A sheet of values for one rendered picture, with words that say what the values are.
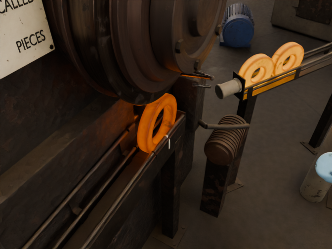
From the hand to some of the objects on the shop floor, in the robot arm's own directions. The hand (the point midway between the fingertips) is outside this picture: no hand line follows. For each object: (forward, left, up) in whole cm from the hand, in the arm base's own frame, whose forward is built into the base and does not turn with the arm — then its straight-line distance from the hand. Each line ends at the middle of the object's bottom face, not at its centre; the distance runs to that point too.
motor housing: (+62, -9, -52) cm, 81 cm away
